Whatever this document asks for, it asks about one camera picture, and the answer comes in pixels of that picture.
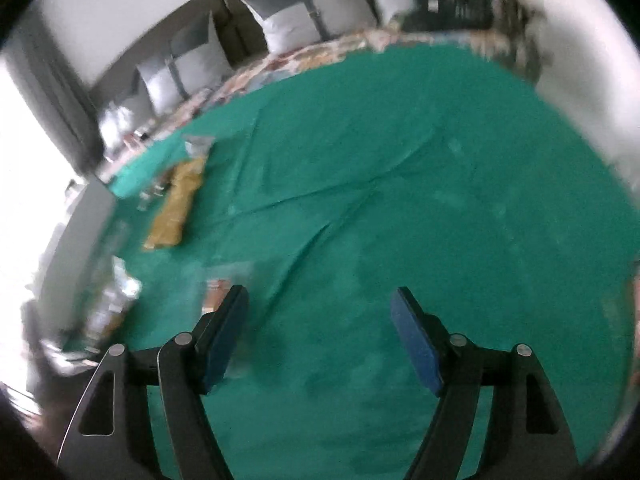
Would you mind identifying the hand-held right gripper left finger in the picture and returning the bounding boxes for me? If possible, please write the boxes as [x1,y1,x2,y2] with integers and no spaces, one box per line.
[57,285,249,480]

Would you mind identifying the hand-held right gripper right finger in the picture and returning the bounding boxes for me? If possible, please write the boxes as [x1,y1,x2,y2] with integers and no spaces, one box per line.
[390,287,583,480]

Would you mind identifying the gold clear packet round snacks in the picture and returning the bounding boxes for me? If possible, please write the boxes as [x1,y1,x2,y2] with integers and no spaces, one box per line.
[82,255,143,343]

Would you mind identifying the clear packet brown squid snack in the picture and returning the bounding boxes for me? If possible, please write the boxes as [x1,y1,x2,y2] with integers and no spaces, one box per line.
[181,134,217,160]

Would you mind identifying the yellow crumpled packet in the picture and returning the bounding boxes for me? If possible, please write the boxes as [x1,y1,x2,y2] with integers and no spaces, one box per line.
[143,156,207,252]

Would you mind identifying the green cloth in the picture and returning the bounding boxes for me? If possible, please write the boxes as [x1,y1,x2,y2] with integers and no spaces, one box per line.
[70,42,640,480]

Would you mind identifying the grey curtain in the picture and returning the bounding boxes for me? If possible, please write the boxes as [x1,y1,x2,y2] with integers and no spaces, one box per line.
[9,7,102,177]

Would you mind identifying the floral bedsheet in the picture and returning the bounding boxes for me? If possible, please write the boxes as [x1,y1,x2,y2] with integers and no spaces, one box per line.
[99,24,502,182]

